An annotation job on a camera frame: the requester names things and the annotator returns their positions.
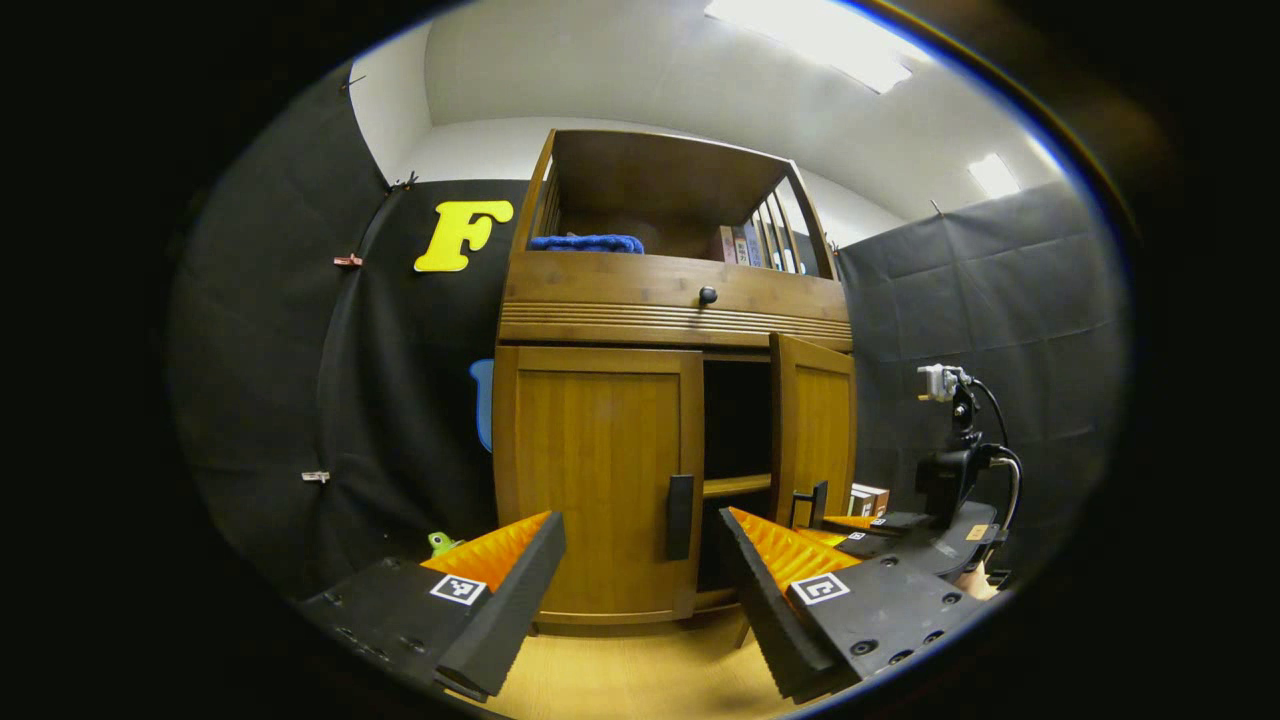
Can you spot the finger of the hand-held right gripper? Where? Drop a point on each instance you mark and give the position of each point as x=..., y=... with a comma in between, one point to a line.
x=900, y=521
x=910, y=545

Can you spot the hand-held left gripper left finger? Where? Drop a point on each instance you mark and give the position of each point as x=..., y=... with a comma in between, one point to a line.
x=505, y=620

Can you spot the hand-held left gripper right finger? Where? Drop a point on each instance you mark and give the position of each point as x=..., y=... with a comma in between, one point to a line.
x=770, y=620

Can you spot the wooden shoe cabinet door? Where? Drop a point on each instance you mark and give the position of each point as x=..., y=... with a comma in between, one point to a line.
x=590, y=480
x=815, y=420

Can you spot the wooden double-door shoe cabinet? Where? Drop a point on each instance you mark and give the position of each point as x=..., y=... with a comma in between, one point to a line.
x=660, y=175

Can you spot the wooden inner cabinet shelf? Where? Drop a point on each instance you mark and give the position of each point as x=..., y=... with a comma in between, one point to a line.
x=735, y=486

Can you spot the wooden cabinet drawer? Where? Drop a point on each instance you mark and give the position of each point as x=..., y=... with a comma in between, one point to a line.
x=600, y=285

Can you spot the brown boxed book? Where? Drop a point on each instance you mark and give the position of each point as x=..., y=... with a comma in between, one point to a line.
x=875, y=497

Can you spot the white green boxed book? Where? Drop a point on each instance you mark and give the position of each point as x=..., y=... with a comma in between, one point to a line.
x=857, y=503

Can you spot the green frog toy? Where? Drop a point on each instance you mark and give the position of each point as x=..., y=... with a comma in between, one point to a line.
x=445, y=545

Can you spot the grey blue spine book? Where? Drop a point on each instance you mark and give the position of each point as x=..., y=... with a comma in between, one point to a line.
x=756, y=247

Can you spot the small ceiling light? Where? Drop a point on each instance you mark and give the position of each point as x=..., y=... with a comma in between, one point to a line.
x=993, y=175

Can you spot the dark spine book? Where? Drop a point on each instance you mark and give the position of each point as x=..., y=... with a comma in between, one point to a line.
x=743, y=247

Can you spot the pink spine book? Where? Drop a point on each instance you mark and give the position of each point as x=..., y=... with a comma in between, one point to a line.
x=727, y=245

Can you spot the black backdrop cloth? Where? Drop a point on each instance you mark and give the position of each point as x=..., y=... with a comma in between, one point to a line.
x=260, y=380

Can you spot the blue folded cloth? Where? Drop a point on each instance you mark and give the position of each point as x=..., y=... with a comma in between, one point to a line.
x=585, y=243

